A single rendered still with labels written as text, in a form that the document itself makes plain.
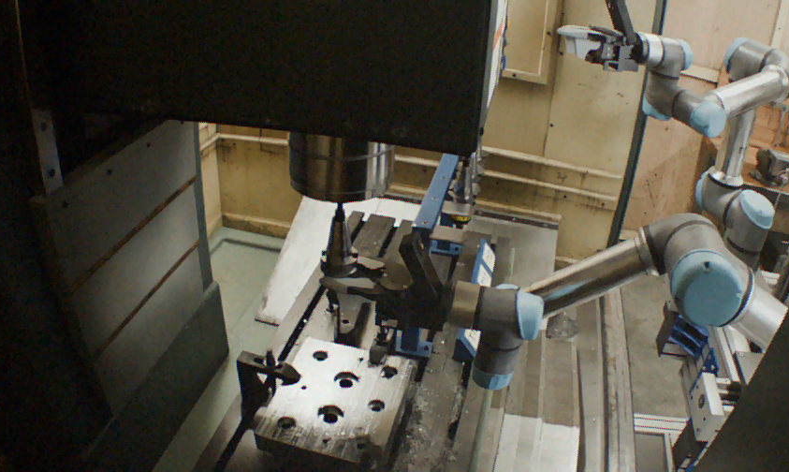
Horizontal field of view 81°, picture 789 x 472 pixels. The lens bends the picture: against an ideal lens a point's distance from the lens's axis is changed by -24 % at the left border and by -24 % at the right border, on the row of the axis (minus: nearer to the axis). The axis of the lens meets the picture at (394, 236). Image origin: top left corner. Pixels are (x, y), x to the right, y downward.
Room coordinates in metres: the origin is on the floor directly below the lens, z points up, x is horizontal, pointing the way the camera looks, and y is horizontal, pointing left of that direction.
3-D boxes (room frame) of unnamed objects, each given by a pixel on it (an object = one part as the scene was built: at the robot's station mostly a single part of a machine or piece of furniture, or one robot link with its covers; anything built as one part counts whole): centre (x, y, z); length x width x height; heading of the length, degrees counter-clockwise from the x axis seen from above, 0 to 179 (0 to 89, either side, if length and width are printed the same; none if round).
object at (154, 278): (0.89, 0.52, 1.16); 0.48 x 0.05 x 0.51; 168
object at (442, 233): (0.99, -0.11, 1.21); 0.07 x 0.05 x 0.01; 78
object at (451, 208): (1.10, -0.13, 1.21); 0.07 x 0.05 x 0.01; 78
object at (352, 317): (1.10, 0.08, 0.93); 0.26 x 0.05 x 0.06; 173
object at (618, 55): (1.13, -0.43, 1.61); 0.12 x 0.08 x 0.09; 108
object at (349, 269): (0.80, 0.09, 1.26); 0.06 x 0.06 x 0.03
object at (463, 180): (1.15, -0.14, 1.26); 0.04 x 0.04 x 0.07
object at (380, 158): (0.80, 0.09, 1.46); 0.16 x 0.16 x 0.12
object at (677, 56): (1.18, -0.58, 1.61); 0.11 x 0.08 x 0.09; 108
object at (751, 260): (1.22, -1.00, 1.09); 0.15 x 0.15 x 0.10
